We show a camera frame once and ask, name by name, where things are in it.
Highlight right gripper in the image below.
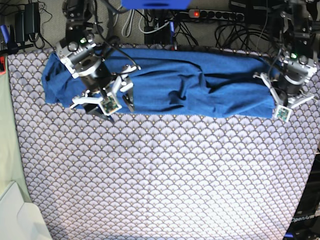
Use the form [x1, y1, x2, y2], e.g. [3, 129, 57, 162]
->
[56, 37, 141, 123]

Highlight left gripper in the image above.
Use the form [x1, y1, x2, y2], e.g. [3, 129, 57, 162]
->
[253, 56, 317, 122]

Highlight blue long-sleeve T-shirt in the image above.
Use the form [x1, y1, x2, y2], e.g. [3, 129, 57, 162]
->
[41, 47, 283, 119]

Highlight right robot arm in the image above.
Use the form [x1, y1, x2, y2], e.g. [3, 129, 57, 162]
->
[56, 0, 140, 121]

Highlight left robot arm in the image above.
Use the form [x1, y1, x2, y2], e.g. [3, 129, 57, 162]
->
[253, 0, 319, 122]

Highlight fan-patterned table cloth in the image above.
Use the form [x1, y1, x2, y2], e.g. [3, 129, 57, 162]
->
[8, 50, 320, 240]

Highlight blue box at top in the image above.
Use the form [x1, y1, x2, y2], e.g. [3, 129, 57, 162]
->
[121, 0, 191, 10]

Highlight white power strip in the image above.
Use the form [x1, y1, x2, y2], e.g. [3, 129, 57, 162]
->
[187, 9, 245, 22]

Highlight black power adapter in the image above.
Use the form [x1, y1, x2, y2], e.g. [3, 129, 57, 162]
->
[14, 2, 40, 44]

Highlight white plastic bin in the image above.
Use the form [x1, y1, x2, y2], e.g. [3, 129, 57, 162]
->
[0, 181, 52, 240]

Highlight grey looped cable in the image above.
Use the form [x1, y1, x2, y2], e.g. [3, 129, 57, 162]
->
[106, 7, 136, 38]

